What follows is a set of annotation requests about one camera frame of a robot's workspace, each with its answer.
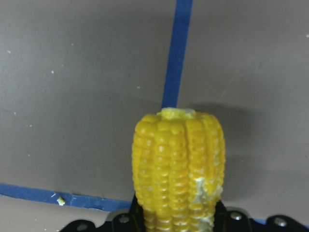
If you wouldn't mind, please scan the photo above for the yellow corn cob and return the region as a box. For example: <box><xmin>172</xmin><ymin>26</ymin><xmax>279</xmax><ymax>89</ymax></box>
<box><xmin>132</xmin><ymin>108</ymin><xmax>225</xmax><ymax>232</ymax></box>

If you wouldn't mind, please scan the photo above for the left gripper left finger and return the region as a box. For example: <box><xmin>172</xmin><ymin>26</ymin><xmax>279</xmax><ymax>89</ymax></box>
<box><xmin>60</xmin><ymin>195</ymin><xmax>145</xmax><ymax>232</ymax></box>

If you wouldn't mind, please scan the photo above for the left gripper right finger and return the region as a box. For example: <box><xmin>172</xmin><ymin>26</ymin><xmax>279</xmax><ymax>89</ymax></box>
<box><xmin>213</xmin><ymin>201</ymin><xmax>309</xmax><ymax>232</ymax></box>

